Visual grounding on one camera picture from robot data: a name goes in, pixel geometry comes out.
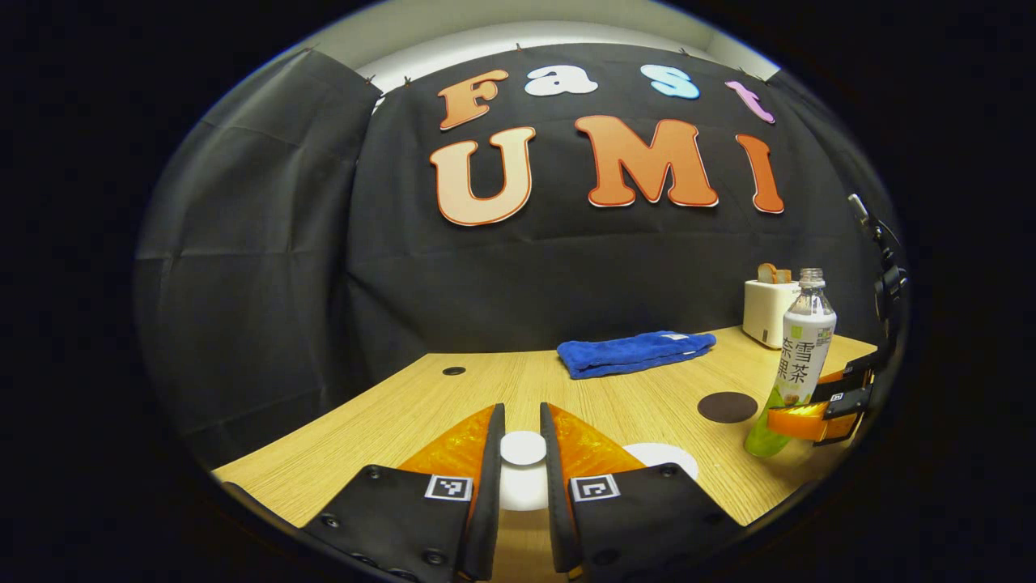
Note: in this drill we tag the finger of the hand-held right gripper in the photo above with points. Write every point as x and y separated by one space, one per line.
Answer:
846 413
858 372

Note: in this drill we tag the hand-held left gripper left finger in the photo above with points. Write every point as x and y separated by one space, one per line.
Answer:
490 502

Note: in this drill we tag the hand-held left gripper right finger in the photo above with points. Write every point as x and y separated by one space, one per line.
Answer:
554 502

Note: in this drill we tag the clear water bottle white label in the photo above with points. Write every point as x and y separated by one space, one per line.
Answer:
801 356

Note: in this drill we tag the dark brown round coaster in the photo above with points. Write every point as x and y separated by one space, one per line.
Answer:
724 407

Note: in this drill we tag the white toaster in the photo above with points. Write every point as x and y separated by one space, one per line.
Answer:
765 312

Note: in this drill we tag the blue folded towel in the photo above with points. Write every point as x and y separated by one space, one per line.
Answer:
631 353

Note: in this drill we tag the black backdrop cloth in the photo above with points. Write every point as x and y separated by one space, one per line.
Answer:
486 275

